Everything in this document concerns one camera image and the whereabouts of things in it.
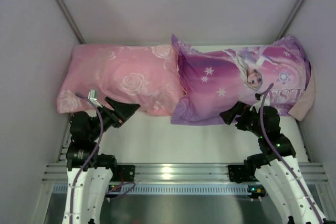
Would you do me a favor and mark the purple princess print pillowcase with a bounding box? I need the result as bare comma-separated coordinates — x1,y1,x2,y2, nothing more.
171,35,311,126

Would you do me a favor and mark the white pillow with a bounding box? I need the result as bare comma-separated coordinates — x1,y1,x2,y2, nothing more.
288,69,316,121

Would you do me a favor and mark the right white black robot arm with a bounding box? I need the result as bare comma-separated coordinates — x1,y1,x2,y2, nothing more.
220,101,330,223

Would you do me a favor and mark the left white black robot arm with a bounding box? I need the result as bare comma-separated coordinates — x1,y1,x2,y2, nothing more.
62,93,140,223

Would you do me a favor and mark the pink rose pattern pillow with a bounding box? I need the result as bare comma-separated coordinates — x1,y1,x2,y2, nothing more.
56,44,185,116

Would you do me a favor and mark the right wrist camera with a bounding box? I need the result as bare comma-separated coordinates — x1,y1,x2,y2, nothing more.
254,92,270,107

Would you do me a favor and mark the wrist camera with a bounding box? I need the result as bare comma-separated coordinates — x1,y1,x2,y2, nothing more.
254,92,270,107
88,90,100,106

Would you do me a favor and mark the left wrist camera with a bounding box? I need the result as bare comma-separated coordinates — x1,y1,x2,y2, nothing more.
88,90,100,106

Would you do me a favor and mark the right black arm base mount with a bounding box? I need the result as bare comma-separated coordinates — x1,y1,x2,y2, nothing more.
228,165,257,184

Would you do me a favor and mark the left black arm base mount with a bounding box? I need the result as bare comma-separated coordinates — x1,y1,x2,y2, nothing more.
111,165,135,183

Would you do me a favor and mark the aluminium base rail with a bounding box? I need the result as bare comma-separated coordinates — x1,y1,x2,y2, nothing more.
42,162,328,184

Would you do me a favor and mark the slotted grey cable duct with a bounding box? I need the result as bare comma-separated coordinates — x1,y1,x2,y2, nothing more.
52,183,253,195

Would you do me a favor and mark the right aluminium corner post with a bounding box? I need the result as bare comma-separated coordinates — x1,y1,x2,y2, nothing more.
276,0,306,40

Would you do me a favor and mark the aluminium corner post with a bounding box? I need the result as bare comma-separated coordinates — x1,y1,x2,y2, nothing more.
55,0,86,44
276,0,306,40

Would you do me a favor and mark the left aluminium corner post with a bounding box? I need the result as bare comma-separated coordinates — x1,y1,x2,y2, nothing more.
55,0,86,44

